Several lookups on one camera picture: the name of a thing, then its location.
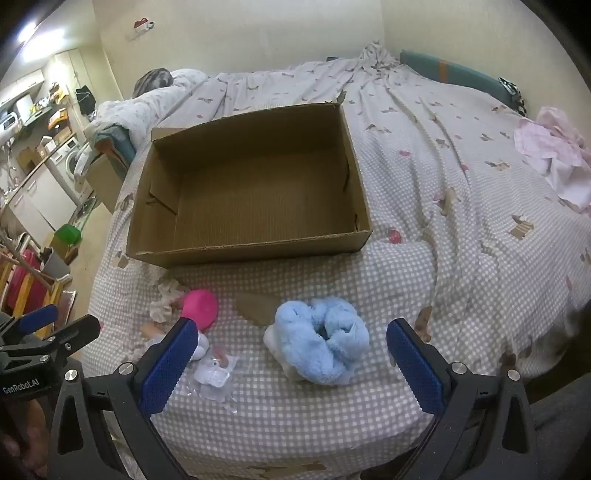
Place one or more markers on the green bin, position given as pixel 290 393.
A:
pixel 69 235

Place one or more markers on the white kitchen appliance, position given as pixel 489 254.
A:
pixel 9 121

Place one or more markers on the pink suitcase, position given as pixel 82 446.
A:
pixel 18 279

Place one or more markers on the clear plastic packet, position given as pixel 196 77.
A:
pixel 214 371

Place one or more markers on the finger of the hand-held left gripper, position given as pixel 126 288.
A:
pixel 78 330
pixel 39 318

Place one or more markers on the checked printed blanket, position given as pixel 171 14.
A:
pixel 461 230

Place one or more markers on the white floral duvet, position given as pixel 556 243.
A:
pixel 152 108

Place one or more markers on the black bag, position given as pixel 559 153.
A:
pixel 85 99

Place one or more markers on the teal headboard cushion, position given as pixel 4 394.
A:
pixel 461 74

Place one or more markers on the torn cardboard piece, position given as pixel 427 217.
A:
pixel 254 307

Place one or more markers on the grey striped pillow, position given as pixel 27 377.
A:
pixel 152 81

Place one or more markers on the pink crumpled cloth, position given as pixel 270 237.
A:
pixel 558 147

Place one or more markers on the grey bin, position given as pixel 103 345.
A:
pixel 55 265

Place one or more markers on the red wall decoration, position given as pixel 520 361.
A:
pixel 143 23

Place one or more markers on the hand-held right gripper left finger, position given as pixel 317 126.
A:
pixel 166 364

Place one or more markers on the white washing machine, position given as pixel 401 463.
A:
pixel 64 157

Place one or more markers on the light blue fluffy plush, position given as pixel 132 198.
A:
pixel 304 332

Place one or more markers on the beige foam sponge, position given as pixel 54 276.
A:
pixel 150 330

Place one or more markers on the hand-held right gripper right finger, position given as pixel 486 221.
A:
pixel 415 364

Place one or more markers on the brown cardboard box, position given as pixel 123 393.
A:
pixel 258 203

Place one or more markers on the small floral cloth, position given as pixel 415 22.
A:
pixel 164 302

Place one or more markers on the small cardboard box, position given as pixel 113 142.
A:
pixel 27 157

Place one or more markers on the teal pillow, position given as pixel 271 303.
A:
pixel 113 141

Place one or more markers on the black and white checked cloth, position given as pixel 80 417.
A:
pixel 515 92

